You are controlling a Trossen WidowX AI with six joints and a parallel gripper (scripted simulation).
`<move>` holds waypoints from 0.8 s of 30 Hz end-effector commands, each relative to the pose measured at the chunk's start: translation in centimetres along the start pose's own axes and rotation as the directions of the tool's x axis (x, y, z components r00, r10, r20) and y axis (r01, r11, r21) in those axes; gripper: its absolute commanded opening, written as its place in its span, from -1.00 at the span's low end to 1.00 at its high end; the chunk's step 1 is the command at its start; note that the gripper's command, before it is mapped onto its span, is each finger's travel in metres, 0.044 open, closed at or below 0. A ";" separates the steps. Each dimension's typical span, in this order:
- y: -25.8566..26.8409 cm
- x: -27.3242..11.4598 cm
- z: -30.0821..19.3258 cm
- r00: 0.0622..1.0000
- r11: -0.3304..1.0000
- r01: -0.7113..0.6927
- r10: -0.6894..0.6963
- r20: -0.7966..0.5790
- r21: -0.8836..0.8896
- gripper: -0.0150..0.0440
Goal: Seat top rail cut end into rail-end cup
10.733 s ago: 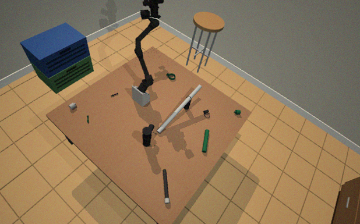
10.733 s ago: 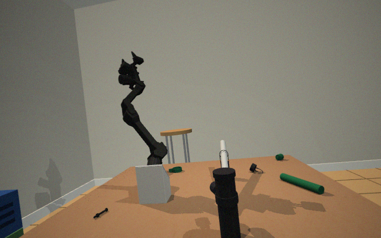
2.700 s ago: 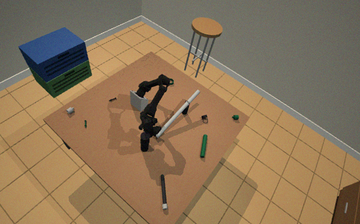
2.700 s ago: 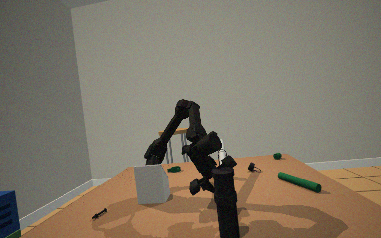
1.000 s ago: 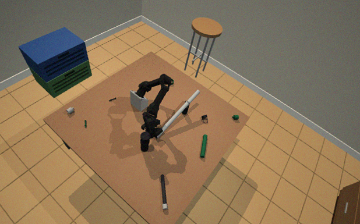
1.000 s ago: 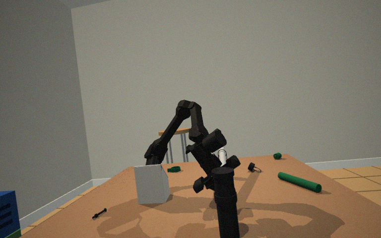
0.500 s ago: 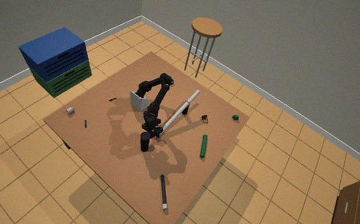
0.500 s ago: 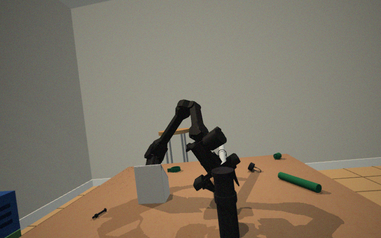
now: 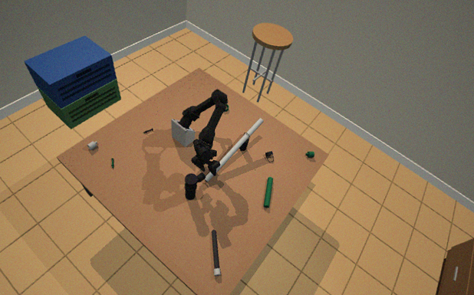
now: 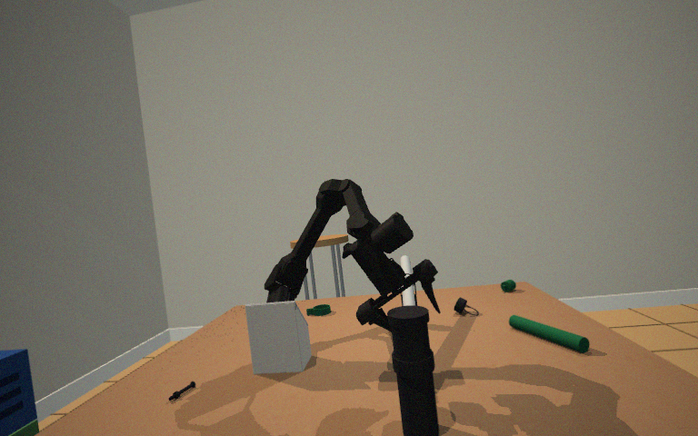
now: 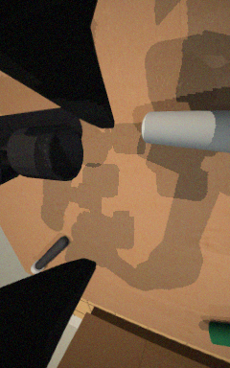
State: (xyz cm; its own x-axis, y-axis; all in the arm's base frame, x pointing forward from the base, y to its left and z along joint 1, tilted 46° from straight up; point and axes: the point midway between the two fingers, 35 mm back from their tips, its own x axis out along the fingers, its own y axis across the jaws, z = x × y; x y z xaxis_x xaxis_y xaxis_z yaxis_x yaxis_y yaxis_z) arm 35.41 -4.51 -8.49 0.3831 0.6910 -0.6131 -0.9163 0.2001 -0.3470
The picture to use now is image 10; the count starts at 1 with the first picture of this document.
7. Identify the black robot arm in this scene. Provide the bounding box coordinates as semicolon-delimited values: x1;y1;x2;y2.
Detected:
264;179;414;302

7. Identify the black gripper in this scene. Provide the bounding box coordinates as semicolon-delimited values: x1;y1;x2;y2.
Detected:
356;256;441;332

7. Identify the black bolt with nut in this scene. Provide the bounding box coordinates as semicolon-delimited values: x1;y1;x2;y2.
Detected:
169;381;196;401

